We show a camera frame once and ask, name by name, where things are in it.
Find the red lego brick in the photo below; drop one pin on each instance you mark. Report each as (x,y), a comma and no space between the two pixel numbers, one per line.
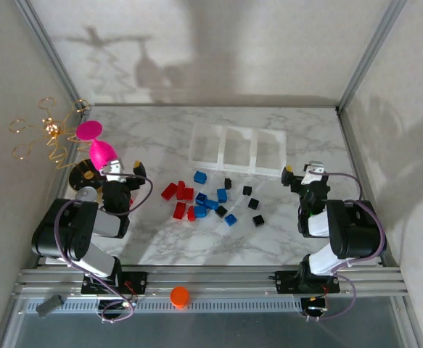
(169,191)
(191,214)
(188,194)
(130,201)
(179,210)
(180,188)

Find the black lego brick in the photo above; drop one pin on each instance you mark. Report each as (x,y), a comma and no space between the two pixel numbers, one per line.
(227,183)
(246,190)
(253,203)
(258,220)
(221,211)

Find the blue lego brick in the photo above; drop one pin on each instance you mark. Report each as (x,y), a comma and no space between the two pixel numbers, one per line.
(222,195)
(230,219)
(201,198)
(211,204)
(200,211)
(200,177)

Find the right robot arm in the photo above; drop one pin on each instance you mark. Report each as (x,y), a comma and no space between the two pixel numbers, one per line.
(356,232)

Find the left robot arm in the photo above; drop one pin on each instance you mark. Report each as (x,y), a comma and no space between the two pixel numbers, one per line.
(104,226)

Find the yellow tin with grey lid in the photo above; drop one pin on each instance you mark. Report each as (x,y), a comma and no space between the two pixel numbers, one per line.
(85,193)

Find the pink plastic goblet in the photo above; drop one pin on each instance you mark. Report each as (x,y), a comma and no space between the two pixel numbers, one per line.
(100,154)

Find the white three-compartment container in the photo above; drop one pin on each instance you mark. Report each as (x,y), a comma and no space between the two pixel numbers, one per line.
(238,168)

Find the small lit circuit board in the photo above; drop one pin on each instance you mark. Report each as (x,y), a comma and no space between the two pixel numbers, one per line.
(318,309)
(126,305)

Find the orange plastic cap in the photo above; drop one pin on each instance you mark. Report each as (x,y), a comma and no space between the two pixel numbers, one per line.
(180,296)

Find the grey black block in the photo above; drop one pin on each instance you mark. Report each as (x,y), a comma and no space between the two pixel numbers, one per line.
(49,305)

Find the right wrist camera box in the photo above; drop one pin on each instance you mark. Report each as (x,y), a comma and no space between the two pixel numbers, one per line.
(312,175)

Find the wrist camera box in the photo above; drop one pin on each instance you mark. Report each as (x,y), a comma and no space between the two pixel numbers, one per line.
(112,169)
(312,175)

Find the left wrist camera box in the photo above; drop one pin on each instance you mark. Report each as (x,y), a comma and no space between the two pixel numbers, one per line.
(112,169)

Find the aluminium side rail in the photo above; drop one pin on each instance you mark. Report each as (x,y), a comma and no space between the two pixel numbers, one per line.
(353,141)

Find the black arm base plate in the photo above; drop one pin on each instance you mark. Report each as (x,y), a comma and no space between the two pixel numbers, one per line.
(285,281)
(138,281)

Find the aluminium back rail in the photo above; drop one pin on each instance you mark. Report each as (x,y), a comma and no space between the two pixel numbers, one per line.
(214,106)

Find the aluminium frame rail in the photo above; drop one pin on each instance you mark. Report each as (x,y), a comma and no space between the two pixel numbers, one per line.
(214,281)

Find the aluminium frame post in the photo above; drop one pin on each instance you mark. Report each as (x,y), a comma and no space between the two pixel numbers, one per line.
(54,54)
(370,54)

